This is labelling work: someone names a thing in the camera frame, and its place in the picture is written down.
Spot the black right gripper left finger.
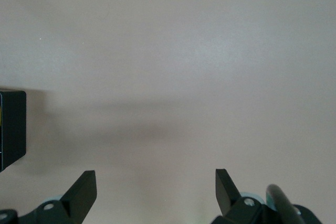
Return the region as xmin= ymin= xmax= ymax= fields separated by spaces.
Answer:
xmin=18 ymin=170 xmax=98 ymax=224

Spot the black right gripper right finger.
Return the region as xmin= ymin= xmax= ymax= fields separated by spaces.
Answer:
xmin=211 ymin=168 xmax=274 ymax=224

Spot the black plastic box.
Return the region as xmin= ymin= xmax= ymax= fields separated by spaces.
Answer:
xmin=0 ymin=90 xmax=27 ymax=173

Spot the brown table mat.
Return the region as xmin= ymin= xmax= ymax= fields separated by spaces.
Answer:
xmin=0 ymin=0 xmax=336 ymax=224

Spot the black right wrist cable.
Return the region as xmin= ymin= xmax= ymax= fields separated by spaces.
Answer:
xmin=266 ymin=184 xmax=303 ymax=224

